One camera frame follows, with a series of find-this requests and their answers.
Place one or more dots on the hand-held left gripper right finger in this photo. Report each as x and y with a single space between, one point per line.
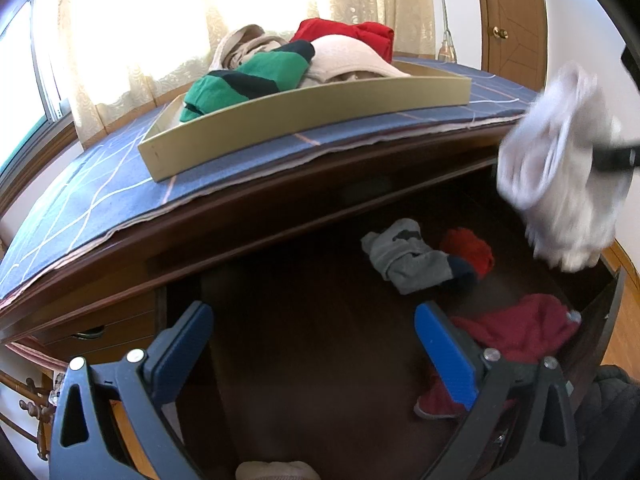
445 355

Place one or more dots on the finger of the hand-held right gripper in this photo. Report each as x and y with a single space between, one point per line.
617 156

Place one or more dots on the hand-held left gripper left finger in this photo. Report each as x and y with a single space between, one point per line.
182 355

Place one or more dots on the white underwear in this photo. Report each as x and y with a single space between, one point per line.
560 170

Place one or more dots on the dark red underwear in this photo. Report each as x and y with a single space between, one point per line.
525 330

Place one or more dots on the grey sock with black toe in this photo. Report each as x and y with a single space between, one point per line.
400 260

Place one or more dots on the small red cloth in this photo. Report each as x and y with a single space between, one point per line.
470 252

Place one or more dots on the large wooden drawer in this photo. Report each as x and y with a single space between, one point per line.
300 335

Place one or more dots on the beige cloth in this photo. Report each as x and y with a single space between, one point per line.
277 471

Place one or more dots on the shallow tan cardboard box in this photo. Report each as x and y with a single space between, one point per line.
300 110

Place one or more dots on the green black striped underwear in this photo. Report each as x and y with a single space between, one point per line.
250 80

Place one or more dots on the beige bra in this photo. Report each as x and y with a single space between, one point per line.
340 57

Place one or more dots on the tan underwear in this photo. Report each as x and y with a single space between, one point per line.
240 42

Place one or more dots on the small wooden drawer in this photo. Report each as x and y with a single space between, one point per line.
125 322

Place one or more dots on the dark wooden desk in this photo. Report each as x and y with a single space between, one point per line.
250 225

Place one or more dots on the pink striped cloth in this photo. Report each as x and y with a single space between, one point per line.
30 352

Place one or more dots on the wooden coat rack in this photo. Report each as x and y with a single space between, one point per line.
30 405

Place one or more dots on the person's dark jacket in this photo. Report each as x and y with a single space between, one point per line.
610 410

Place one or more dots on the brown wooden door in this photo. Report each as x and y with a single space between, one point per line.
510 10

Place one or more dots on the blue plaid tablecloth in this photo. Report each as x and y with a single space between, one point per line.
100 185

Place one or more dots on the tall glass vase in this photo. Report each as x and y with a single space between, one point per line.
446 47

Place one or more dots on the wood framed window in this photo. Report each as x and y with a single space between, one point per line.
45 100

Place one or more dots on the wide beige lace curtain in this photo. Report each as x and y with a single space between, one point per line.
150 35

